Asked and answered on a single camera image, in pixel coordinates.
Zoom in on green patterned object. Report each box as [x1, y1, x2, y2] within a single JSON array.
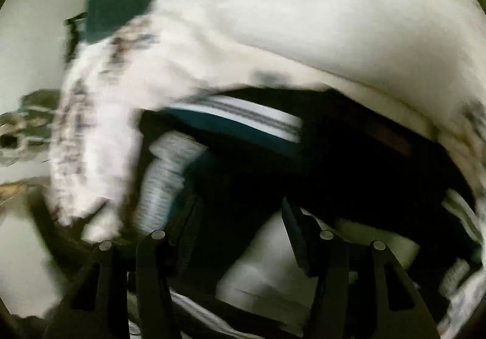
[[0, 90, 61, 169]]

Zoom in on white small garment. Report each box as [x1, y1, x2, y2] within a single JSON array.
[[214, 208, 422, 337]]

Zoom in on grey small garment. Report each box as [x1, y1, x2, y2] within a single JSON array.
[[137, 132, 209, 235]]

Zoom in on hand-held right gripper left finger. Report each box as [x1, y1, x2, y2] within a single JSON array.
[[42, 193, 207, 339]]

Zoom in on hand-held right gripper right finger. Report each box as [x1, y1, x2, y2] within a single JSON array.
[[282, 198, 443, 339]]

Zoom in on cream floral blanket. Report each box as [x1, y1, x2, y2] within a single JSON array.
[[49, 0, 486, 339]]

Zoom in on black garment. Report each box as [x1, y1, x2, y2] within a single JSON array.
[[139, 86, 479, 286]]

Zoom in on teal garment with white waistband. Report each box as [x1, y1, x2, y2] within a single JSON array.
[[163, 94, 304, 158]]

